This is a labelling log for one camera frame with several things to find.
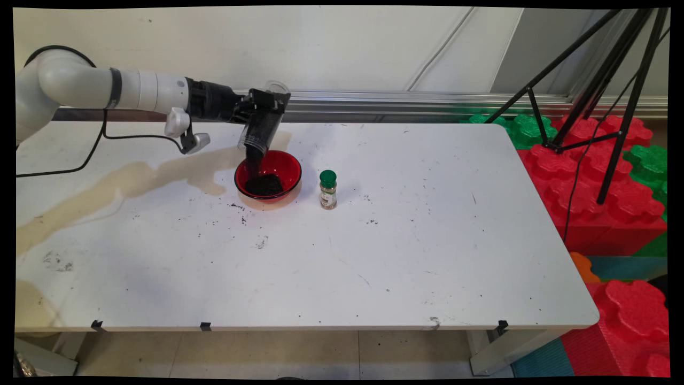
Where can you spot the black tripod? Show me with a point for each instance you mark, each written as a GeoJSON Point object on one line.
{"type": "Point", "coordinates": [636, 96]}

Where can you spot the aluminium wall rail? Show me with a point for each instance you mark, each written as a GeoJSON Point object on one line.
{"type": "Point", "coordinates": [374, 104]}

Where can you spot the red foam block stack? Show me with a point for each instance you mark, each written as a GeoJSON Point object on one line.
{"type": "Point", "coordinates": [614, 214]}

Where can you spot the clear jar with black seeds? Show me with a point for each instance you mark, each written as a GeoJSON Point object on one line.
{"type": "Point", "coordinates": [256, 136]}

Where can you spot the teal foam tile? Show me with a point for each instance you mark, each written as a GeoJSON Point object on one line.
{"type": "Point", "coordinates": [625, 267]}

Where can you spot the white table leg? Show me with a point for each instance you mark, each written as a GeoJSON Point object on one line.
{"type": "Point", "coordinates": [53, 353]}
{"type": "Point", "coordinates": [497, 355]}

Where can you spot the black seeds heap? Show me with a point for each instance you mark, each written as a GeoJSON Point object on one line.
{"type": "Point", "coordinates": [264, 185]}

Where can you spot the grey wrist webcam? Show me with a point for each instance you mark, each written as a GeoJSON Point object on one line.
{"type": "Point", "coordinates": [196, 141]}

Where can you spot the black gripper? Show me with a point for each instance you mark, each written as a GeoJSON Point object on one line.
{"type": "Point", "coordinates": [211, 100]}

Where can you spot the orange foam tile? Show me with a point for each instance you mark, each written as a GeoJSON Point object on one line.
{"type": "Point", "coordinates": [582, 267]}

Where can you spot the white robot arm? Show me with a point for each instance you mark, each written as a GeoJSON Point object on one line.
{"type": "Point", "coordinates": [64, 80]}

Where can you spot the spice bottle with green cap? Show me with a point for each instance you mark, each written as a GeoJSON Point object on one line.
{"type": "Point", "coordinates": [328, 192]}

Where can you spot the red bowl with black rim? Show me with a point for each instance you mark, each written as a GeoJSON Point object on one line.
{"type": "Point", "coordinates": [286, 171]}

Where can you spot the teal foam mat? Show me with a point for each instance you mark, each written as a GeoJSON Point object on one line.
{"type": "Point", "coordinates": [542, 361]}

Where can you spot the green foam block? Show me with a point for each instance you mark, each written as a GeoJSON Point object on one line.
{"type": "Point", "coordinates": [649, 163]}
{"type": "Point", "coordinates": [526, 131]}

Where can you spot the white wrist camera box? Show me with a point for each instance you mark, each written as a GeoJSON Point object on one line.
{"type": "Point", "coordinates": [176, 122]}

